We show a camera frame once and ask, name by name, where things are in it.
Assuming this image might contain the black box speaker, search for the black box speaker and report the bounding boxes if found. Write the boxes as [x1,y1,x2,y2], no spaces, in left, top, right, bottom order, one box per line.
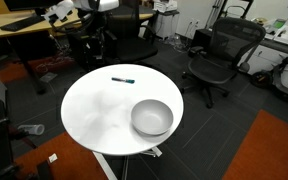
[192,28,216,52]

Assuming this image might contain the grey floor plate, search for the grey floor plate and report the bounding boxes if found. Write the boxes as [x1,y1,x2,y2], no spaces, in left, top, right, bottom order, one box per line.
[38,72,59,84]

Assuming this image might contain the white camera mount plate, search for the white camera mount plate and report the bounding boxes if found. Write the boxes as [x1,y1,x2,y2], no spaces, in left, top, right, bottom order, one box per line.
[44,0,76,20]

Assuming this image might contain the black mesh office chair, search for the black mesh office chair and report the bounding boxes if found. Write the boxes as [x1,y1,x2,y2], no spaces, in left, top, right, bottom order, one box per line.
[181,17,267,109]

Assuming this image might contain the black computer monitor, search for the black computer monitor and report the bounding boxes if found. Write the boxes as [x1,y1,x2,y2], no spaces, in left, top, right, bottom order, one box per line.
[3,0,63,12]

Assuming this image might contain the black kick scooter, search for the black kick scooter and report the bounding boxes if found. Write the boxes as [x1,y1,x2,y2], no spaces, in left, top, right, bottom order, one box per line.
[248,48,288,103]

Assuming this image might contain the clear plastic cup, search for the clear plastic cup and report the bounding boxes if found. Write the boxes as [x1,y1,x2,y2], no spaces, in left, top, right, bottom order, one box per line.
[17,123,46,136]

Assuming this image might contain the black padded office chair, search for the black padded office chair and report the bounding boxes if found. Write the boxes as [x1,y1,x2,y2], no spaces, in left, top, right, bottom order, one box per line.
[102,0,159,65]

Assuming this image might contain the black upright post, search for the black upright post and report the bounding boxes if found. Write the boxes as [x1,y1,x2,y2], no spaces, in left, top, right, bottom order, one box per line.
[35,159,56,180]

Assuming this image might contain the green white packet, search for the green white packet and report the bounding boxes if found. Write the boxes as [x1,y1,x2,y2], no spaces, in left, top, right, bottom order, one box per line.
[272,18,287,30]

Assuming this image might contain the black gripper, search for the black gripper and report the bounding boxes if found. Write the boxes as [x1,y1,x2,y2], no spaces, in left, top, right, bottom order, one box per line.
[51,9,82,25]

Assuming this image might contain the small white card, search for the small white card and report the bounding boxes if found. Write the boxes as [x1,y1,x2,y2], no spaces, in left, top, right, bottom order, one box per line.
[48,153,59,164]

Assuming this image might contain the black tripod stand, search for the black tripod stand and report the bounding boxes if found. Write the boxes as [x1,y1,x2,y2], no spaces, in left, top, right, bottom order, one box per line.
[205,0,255,31]

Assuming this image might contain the teal black marker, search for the teal black marker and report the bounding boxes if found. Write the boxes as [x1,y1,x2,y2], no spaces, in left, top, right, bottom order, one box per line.
[111,76,136,85]

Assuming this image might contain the light wooden desk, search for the light wooden desk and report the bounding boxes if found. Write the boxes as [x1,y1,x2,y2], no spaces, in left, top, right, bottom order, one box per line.
[0,9,82,39]

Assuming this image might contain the white table base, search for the white table base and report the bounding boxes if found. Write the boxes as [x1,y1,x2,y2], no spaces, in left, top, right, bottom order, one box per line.
[92,145,163,180]

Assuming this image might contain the grey bowl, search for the grey bowl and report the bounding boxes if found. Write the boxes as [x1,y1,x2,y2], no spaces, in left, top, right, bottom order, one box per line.
[130,98,174,137]

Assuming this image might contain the red cable bundle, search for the red cable bundle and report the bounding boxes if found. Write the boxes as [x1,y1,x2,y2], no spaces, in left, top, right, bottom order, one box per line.
[33,55,76,76]

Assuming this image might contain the black computer keyboard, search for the black computer keyboard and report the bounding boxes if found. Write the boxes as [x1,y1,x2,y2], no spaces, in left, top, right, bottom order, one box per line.
[0,14,47,33]

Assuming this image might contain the white printer box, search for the white printer box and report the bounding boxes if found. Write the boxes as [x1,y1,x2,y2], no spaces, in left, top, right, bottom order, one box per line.
[152,0,179,14]

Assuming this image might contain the small white drawer cabinet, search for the small white drawer cabinet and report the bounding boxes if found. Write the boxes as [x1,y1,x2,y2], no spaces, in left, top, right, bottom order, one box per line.
[155,10,180,40]

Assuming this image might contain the yellow tape roll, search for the yellow tape roll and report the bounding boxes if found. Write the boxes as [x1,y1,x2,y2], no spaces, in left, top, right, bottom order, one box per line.
[252,16,268,26]

